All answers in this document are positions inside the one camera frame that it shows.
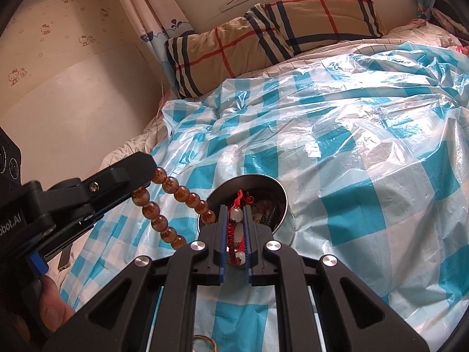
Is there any brown bead bracelet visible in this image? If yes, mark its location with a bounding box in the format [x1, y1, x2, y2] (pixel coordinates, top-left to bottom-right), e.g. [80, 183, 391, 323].
[131, 167, 217, 249]

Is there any thin pink cord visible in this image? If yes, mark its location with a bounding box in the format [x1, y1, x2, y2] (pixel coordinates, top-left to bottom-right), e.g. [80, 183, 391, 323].
[156, 75, 166, 121]

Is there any red cord bracelet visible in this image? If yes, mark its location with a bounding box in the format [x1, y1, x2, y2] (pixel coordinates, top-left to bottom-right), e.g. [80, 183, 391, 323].
[225, 190, 255, 266]

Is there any blue checkered plastic sheet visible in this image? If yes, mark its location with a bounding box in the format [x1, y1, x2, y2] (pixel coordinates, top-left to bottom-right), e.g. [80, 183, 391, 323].
[60, 40, 469, 352]

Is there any pile of clothes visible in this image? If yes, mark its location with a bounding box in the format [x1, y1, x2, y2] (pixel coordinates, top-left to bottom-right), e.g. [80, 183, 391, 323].
[430, 4, 469, 48]

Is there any gold chain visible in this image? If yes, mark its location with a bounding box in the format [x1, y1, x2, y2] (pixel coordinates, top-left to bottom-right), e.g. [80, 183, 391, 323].
[192, 335, 217, 352]

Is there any plaid pillow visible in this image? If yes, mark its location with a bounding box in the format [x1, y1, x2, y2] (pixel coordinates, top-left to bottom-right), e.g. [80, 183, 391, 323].
[164, 26, 294, 98]
[244, 0, 387, 57]

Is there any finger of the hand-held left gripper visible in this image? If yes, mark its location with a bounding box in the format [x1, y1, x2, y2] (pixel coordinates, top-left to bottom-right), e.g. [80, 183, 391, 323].
[27, 208, 108, 278]
[22, 152, 157, 234]

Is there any round metal tin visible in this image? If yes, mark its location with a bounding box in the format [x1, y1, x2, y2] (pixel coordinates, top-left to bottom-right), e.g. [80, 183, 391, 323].
[197, 175, 296, 270]

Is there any dark flat object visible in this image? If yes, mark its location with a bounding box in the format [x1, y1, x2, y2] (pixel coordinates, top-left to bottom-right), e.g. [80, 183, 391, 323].
[58, 248, 74, 273]

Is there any person's left hand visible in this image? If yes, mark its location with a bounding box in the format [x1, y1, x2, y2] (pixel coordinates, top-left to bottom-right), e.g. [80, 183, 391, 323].
[40, 276, 76, 334]

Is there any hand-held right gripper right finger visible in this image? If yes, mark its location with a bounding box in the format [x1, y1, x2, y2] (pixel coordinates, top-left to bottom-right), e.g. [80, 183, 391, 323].
[246, 205, 429, 352]

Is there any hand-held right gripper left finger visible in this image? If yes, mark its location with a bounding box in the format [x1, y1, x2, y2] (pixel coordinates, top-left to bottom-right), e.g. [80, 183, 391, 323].
[43, 205, 225, 352]

